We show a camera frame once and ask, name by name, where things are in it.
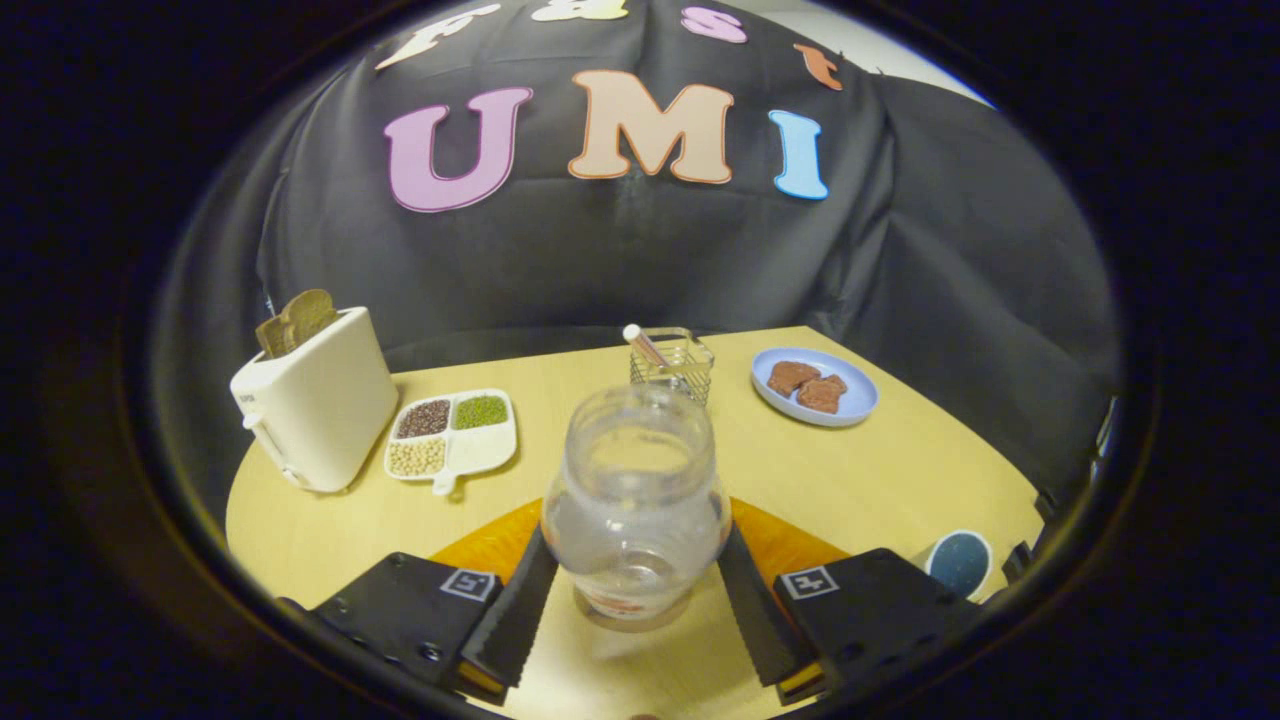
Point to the white divided bean dish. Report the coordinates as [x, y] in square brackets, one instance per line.
[452, 462]

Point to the clear glass bottle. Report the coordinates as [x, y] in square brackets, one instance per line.
[635, 500]

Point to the dark blue cup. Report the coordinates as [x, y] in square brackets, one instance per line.
[958, 565]

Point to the light wooden table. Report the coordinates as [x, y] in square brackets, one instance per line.
[850, 480]

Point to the brown cookie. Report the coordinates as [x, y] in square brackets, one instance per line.
[790, 377]
[822, 395]

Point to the brown bread slices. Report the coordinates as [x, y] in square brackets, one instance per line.
[297, 322]

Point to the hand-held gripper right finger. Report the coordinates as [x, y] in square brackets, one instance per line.
[870, 610]

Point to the light blue plate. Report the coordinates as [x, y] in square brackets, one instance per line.
[855, 400]

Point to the white pink stick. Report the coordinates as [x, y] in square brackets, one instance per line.
[645, 345]

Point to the white toaster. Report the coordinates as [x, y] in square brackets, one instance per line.
[320, 410]

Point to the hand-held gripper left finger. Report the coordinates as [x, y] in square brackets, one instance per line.
[400, 610]

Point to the black backdrop cloth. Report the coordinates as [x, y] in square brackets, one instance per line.
[600, 260]

